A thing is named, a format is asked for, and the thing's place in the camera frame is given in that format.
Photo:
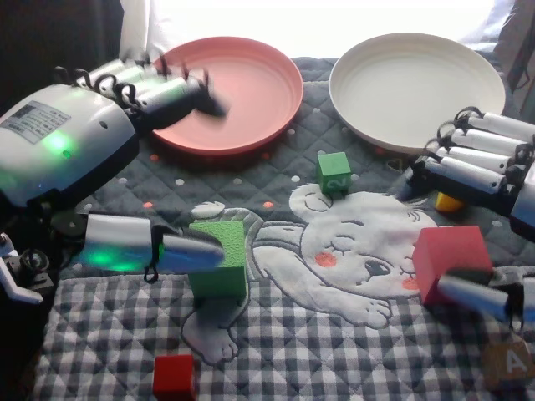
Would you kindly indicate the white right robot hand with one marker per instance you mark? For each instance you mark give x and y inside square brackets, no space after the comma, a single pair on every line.
[472,171]

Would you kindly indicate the large red block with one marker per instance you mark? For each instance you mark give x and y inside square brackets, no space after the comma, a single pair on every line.
[451,255]

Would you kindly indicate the small green number cube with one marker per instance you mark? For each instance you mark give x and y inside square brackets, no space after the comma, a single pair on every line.
[334,173]

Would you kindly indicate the grey bear print quilt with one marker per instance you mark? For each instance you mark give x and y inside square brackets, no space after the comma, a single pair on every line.
[313,326]

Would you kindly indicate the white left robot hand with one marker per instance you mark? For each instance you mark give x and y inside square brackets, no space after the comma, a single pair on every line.
[71,138]

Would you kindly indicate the tan letter block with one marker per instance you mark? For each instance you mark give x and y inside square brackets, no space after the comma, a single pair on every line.
[507,363]

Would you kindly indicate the yellow half-round block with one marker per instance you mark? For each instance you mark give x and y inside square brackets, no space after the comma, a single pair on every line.
[448,204]

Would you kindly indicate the small red cube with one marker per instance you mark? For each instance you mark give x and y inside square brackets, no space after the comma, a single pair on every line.
[173,378]

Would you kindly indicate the large green cube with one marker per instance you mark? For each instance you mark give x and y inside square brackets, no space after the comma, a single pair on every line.
[217,284]

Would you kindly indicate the white plate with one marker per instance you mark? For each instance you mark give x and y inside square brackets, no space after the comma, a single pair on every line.
[409,92]

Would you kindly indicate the pink plate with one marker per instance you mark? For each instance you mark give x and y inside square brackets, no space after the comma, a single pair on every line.
[259,96]

